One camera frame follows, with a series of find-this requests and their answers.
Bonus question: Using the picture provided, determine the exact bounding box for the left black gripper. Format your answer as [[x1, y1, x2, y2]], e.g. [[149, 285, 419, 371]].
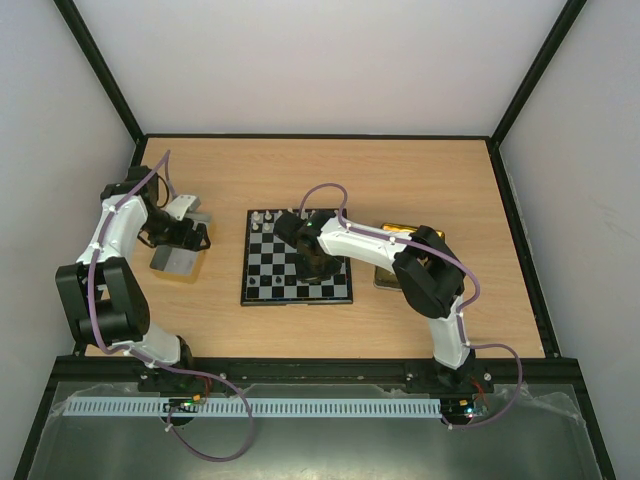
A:
[[141, 209, 210, 252]]

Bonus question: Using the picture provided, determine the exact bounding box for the silver gold tin lid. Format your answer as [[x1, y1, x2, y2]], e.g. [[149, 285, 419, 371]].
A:
[[149, 212, 212, 278]]

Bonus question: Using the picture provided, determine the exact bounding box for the black silver chess board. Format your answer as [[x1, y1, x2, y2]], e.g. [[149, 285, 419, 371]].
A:
[[240, 209, 353, 307]]

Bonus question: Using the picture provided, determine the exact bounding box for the gold tin with black pieces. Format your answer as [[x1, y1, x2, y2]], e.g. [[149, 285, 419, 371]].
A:
[[373, 222, 431, 292]]

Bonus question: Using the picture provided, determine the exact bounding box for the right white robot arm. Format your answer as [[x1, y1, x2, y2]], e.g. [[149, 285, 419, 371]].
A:
[[274, 210, 475, 392]]

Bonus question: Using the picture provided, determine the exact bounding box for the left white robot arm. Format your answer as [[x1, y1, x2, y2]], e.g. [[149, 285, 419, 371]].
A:
[[55, 166, 211, 369]]

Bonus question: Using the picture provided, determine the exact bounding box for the black aluminium frame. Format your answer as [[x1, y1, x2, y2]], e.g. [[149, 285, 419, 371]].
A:
[[14, 1, 615, 479]]

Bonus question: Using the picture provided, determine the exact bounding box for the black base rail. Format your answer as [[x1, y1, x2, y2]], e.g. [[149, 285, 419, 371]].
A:
[[51, 355, 581, 392]]

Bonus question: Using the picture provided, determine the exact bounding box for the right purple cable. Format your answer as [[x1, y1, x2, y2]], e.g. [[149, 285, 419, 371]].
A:
[[298, 181, 524, 432]]

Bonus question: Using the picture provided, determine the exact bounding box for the purple cable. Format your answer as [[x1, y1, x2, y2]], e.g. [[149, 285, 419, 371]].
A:
[[86, 148, 256, 461], [298, 181, 524, 432]]

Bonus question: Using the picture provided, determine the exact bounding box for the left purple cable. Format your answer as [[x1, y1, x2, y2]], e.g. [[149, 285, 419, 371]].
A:
[[86, 148, 256, 461]]

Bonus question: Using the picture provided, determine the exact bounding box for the white slotted cable duct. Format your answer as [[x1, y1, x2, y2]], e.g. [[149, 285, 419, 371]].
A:
[[62, 397, 441, 419]]

